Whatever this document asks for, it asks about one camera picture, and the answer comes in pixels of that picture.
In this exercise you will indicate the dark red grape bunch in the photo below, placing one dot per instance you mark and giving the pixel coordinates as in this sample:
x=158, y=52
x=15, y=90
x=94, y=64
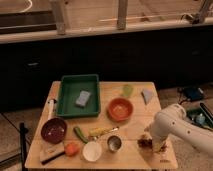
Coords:
x=146, y=141

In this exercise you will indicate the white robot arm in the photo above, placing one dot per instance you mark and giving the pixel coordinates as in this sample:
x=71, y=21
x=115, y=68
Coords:
x=170, y=120

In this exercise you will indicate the orange red bowl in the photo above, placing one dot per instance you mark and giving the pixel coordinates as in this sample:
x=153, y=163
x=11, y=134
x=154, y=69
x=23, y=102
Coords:
x=119, y=109

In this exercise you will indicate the white round bowl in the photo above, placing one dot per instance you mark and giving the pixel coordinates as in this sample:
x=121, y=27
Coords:
x=92, y=151

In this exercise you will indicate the dark maroon bowl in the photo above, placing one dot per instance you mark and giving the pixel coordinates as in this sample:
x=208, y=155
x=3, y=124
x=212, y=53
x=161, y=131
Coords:
x=54, y=130

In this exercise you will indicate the light green small cup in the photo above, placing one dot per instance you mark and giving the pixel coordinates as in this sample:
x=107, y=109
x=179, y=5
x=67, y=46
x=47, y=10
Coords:
x=127, y=90

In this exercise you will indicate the blue grey sponge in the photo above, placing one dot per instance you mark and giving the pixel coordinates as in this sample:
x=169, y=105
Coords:
x=83, y=98

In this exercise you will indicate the green plastic tray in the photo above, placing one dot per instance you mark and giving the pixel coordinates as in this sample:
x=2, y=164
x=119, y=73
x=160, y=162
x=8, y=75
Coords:
x=70, y=88

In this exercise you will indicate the yellow corn cob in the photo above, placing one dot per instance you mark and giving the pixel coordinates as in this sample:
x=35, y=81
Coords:
x=101, y=131

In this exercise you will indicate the green cucumber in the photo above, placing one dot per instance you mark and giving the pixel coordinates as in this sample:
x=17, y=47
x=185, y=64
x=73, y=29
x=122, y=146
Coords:
x=80, y=135

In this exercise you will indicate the silver metal cup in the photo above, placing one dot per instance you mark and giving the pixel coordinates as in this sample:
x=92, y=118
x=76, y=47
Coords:
x=114, y=143

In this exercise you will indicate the orange carrot toy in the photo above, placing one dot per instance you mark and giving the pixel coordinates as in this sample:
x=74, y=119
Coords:
x=71, y=149

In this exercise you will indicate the wooden block brush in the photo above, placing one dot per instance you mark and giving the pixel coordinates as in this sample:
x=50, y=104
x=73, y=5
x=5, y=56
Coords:
x=50, y=153

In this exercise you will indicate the green bin with items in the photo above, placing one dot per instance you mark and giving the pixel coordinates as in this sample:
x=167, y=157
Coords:
x=201, y=117

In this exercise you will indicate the black chair frame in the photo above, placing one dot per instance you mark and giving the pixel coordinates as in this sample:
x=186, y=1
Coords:
x=23, y=131

